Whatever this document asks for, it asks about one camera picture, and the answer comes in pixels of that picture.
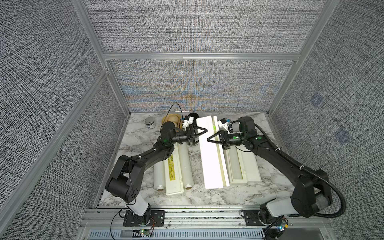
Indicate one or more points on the aluminium front rail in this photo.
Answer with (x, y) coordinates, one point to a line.
(199, 223)

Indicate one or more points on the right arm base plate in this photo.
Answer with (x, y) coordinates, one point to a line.
(253, 216)

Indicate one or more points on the white wrap dispenser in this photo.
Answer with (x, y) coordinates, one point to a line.
(212, 155)
(173, 174)
(248, 164)

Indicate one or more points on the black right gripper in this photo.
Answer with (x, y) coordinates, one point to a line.
(223, 135)

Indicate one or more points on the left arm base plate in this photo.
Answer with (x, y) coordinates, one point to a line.
(153, 218)

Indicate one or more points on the black cup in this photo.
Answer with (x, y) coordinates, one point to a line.
(194, 115)

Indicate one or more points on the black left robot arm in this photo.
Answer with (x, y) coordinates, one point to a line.
(126, 178)

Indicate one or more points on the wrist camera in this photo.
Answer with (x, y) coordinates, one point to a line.
(225, 125)
(187, 121)

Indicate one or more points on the yellow bowl with eggs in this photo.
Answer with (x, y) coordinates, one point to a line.
(176, 119)

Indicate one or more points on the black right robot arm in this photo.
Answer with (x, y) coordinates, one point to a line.
(312, 190)

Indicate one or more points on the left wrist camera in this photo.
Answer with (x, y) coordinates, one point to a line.
(187, 121)

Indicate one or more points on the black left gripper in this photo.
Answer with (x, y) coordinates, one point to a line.
(190, 135)

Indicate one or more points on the small silver lidded jar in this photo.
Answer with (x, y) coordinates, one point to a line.
(150, 122)

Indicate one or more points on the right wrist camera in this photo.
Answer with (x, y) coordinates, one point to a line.
(225, 125)

